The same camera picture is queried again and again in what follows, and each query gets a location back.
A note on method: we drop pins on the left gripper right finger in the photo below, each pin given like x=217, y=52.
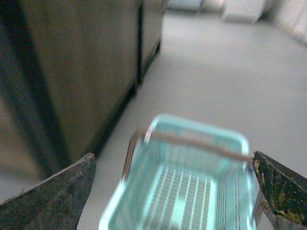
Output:
x=282, y=195

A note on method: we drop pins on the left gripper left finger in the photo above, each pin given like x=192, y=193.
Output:
x=54, y=204

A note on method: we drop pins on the brown basket handle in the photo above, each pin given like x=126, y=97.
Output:
x=145, y=135

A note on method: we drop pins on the light blue plastic basket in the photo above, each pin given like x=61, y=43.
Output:
x=179, y=187

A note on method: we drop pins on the dark wooden display cabinet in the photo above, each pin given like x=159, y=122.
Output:
x=67, y=70

